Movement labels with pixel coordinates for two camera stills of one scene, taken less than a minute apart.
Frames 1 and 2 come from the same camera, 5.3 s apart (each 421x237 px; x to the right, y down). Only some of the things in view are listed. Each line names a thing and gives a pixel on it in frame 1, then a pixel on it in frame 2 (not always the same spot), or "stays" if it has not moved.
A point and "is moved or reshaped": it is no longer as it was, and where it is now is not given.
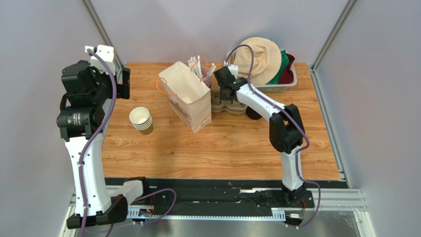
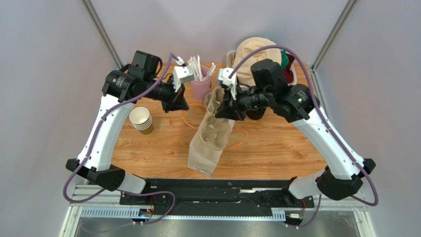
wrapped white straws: x=194 y=64 stays
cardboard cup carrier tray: x=226 y=106 is moved or reshaped
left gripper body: x=122 y=90 → x=168 y=103
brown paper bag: x=189 y=95 → x=201 y=159
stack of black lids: x=252 y=114 stays
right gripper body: x=222 y=76 → x=231 y=105
